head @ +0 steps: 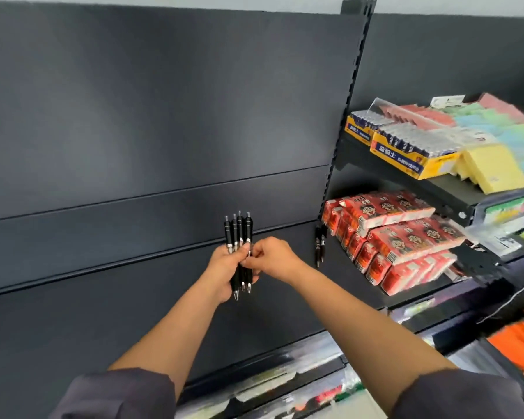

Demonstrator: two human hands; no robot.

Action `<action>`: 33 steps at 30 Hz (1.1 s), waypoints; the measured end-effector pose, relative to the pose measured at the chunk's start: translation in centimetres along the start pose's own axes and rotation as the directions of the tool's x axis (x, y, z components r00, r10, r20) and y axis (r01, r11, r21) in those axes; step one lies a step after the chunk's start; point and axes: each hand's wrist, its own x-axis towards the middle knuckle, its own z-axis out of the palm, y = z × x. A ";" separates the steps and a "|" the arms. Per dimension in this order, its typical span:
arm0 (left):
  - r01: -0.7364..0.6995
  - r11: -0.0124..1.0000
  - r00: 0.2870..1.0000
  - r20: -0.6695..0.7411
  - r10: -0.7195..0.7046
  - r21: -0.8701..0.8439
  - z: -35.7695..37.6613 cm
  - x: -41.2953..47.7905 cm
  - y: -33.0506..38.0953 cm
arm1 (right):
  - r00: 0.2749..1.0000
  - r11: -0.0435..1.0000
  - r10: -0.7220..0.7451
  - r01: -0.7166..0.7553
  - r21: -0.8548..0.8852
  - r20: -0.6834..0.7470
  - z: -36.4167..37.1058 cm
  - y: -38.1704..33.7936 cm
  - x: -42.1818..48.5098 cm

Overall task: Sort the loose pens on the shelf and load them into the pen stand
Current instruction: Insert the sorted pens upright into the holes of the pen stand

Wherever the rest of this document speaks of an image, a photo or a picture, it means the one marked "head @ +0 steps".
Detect person's right forearm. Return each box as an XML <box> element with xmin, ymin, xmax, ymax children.
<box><xmin>290</xmin><ymin>264</ymin><xmax>457</xmax><ymax>413</ymax></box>

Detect dark grey shelf unit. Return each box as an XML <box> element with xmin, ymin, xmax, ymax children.
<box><xmin>0</xmin><ymin>0</ymin><xmax>376</xmax><ymax>419</ymax></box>

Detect orange object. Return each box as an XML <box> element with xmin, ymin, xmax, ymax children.
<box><xmin>487</xmin><ymin>300</ymin><xmax>524</xmax><ymax>392</ymax></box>

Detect white plastic wrapper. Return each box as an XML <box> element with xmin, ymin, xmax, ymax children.
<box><xmin>465</xmin><ymin>222</ymin><xmax>524</xmax><ymax>259</ymax></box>

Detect black stocked shelf unit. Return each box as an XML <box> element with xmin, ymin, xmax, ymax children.
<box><xmin>318</xmin><ymin>0</ymin><xmax>524</xmax><ymax>371</ymax></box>

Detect person's left hand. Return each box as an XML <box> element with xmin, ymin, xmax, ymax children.
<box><xmin>203</xmin><ymin>242</ymin><xmax>261</xmax><ymax>305</ymax></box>

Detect person's left forearm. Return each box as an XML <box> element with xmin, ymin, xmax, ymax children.
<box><xmin>109</xmin><ymin>276</ymin><xmax>224</xmax><ymax>400</ymax></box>

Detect grey left sleeve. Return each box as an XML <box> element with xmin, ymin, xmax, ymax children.
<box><xmin>48</xmin><ymin>367</ymin><xmax>177</xmax><ymax>419</ymax></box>

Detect yellow blue battery box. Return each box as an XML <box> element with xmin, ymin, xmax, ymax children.
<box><xmin>370</xmin><ymin>123</ymin><xmax>462</xmax><ymax>181</ymax></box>
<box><xmin>344</xmin><ymin>109</ymin><xmax>396</xmax><ymax>148</ymax></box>

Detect plastic-wrapped red packets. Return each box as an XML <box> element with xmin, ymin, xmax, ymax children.
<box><xmin>369</xmin><ymin>98</ymin><xmax>458</xmax><ymax>132</ymax></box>

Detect person's right hand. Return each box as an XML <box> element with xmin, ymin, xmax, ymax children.
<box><xmin>240</xmin><ymin>236</ymin><xmax>307</xmax><ymax>286</ymax></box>

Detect grey right sleeve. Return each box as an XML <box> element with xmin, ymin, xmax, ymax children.
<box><xmin>391</xmin><ymin>368</ymin><xmax>524</xmax><ymax>419</ymax></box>

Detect yellow sponge block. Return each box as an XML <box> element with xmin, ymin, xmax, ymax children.
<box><xmin>454</xmin><ymin>143</ymin><xmax>524</xmax><ymax>196</ymax></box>

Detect grey sleeve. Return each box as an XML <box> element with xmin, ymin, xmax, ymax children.
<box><xmin>391</xmin><ymin>368</ymin><xmax>524</xmax><ymax>419</ymax></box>
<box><xmin>48</xmin><ymin>367</ymin><xmax>177</xmax><ymax>419</ymax></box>

